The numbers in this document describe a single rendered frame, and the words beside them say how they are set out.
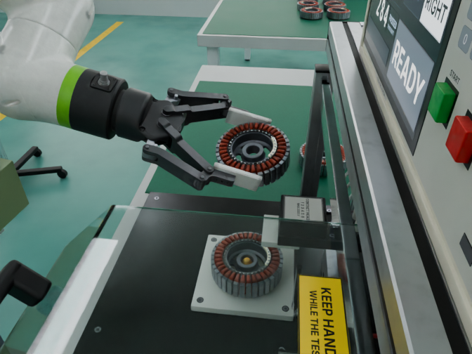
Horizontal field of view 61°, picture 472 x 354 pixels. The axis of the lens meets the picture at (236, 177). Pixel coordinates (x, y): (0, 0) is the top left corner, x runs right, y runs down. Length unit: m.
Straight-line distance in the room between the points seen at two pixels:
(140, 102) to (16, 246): 1.51
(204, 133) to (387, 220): 0.85
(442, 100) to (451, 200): 0.06
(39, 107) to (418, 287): 0.52
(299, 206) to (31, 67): 0.41
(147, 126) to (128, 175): 1.68
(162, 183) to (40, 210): 1.34
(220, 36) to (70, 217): 1.09
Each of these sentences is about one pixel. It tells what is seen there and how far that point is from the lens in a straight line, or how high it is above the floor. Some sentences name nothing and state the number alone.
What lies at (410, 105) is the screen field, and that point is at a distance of 0.32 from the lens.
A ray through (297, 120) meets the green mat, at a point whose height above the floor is 0.75.
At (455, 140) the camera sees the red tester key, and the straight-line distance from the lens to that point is 0.23.
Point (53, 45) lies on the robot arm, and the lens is 0.64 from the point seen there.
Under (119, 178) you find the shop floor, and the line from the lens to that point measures 2.26.
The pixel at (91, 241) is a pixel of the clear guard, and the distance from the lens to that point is 0.33.
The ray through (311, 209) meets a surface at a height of 0.92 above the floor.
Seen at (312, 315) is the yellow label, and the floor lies 1.07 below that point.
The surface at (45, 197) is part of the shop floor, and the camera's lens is 2.26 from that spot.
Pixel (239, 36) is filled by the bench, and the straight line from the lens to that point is 1.85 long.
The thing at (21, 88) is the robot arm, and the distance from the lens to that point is 0.62.
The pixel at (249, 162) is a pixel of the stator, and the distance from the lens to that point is 0.61.
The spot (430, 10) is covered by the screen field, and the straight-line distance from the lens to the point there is 0.31.
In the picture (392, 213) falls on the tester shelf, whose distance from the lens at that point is 0.27.
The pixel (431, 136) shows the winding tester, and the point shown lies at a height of 1.16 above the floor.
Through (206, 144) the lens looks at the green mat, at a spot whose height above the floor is 0.75.
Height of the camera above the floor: 1.28
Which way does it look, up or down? 36 degrees down
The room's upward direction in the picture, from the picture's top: straight up
